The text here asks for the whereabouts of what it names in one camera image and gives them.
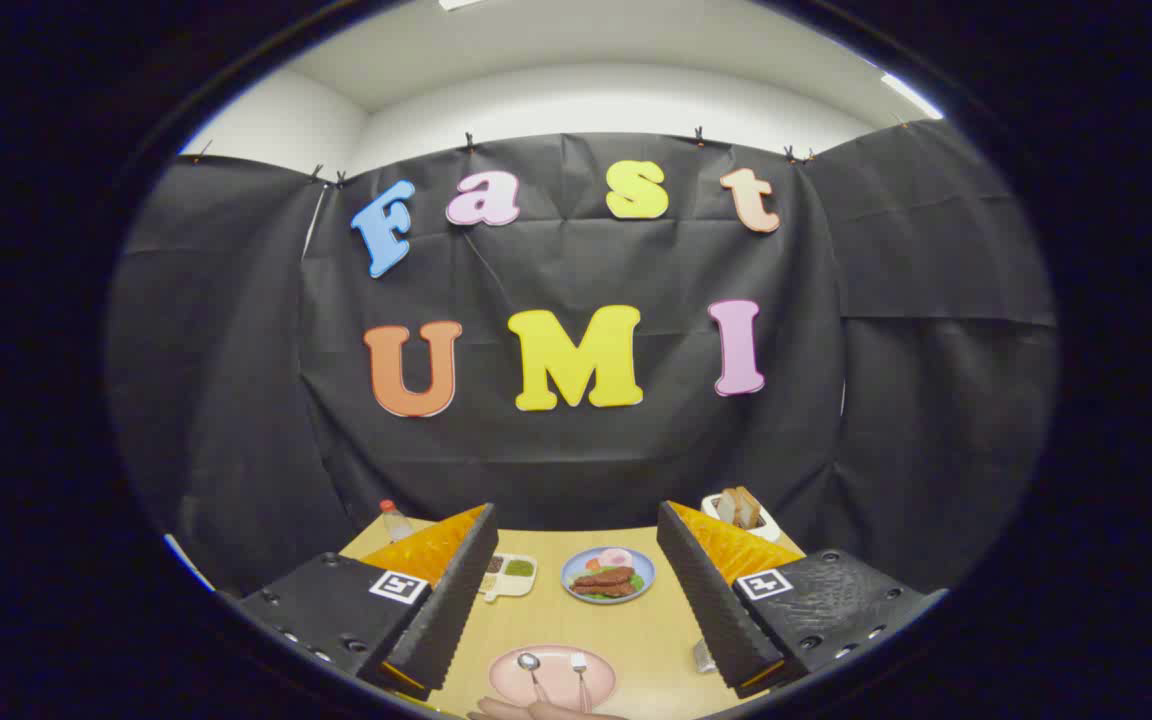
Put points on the white toaster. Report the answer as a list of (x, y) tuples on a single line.
[(766, 525)]

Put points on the black backdrop cloth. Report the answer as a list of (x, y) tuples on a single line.
[(576, 450)]

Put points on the blue plate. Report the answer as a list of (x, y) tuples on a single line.
[(576, 570)]

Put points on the white divided bean tray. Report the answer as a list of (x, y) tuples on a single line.
[(511, 575)]

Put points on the pink plate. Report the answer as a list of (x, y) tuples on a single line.
[(556, 690)]

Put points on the brown grilled sausage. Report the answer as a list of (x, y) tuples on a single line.
[(606, 577), (604, 590)]

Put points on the pink ham slice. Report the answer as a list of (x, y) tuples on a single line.
[(616, 556)]

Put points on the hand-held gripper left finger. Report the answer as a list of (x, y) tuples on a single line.
[(456, 590)]

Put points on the toast bread slice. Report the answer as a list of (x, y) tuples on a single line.
[(747, 506), (727, 508)]

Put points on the clear plastic water bottle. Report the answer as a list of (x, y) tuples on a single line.
[(395, 522)]

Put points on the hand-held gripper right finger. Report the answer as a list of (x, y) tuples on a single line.
[(706, 600)]

